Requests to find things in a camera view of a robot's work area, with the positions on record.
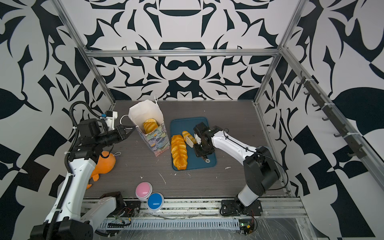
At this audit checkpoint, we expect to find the large striped croissant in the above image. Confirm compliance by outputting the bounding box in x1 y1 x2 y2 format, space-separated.
143 122 159 134

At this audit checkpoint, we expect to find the small striped croissant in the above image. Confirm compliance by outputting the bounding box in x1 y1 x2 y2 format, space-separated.
182 131 197 144

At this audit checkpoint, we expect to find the floral white paper bag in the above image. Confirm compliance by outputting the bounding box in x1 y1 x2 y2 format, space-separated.
119 100 171 157

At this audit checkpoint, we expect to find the knotted round bun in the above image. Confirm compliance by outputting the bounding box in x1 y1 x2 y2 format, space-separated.
145 118 157 123

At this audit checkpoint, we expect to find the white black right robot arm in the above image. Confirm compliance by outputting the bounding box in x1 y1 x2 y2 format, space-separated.
194 123 284 217

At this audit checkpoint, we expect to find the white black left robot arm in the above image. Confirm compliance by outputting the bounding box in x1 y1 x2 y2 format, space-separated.
30 101 135 240

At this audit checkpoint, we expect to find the long braided bread loaf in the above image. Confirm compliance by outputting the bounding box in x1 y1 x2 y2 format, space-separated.
171 135 188 171

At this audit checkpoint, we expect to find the orange plush toy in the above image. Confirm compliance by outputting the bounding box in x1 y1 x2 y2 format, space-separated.
90 151 116 182

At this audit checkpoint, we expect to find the teal rectangular tray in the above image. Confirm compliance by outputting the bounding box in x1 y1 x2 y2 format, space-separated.
170 117 217 171

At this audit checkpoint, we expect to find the pink round button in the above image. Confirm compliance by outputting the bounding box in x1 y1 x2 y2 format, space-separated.
135 182 153 200

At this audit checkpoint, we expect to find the blue round button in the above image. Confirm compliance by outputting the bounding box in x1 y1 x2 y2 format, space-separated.
147 193 165 212

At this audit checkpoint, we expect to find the green circuit board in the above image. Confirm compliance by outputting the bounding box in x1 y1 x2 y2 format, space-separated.
240 221 255 236

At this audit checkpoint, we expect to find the black hook rack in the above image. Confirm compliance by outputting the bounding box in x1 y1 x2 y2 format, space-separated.
298 76 367 159

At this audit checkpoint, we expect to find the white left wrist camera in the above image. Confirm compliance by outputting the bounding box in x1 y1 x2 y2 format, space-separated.
101 111 118 131

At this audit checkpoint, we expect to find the white slotted cable duct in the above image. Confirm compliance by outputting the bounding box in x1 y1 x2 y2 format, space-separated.
99 219 241 231

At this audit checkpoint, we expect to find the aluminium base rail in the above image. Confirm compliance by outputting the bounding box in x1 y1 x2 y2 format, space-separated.
124 198 308 219

